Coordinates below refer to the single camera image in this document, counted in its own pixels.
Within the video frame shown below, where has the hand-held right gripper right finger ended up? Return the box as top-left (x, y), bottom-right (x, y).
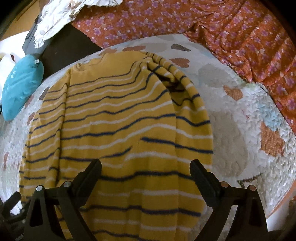
top-left (189, 159), bottom-right (275, 241)

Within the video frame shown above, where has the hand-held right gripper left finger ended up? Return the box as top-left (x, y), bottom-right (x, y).
top-left (23, 159), bottom-right (102, 241)

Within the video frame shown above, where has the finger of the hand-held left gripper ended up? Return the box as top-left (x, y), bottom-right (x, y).
top-left (2, 192), bottom-right (22, 211)

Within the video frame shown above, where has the yellow striped sweater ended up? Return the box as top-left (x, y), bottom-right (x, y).
top-left (18, 51), bottom-right (213, 241)

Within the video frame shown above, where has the heart print quilt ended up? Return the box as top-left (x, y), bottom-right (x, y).
top-left (0, 34), bottom-right (296, 241)

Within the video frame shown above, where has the teal cushion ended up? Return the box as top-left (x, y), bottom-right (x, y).
top-left (1, 55), bottom-right (44, 121)

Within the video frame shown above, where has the black mattress cover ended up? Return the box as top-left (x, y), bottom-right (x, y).
top-left (40, 23), bottom-right (101, 80)

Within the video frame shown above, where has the white plastic bag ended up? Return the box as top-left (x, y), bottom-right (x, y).
top-left (0, 39), bottom-right (23, 93)

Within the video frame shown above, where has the orange floral bedsheet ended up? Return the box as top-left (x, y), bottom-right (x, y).
top-left (72, 0), bottom-right (296, 134)

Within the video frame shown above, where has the white floral pillow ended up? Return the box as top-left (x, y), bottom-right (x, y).
top-left (34, 0), bottom-right (124, 48)

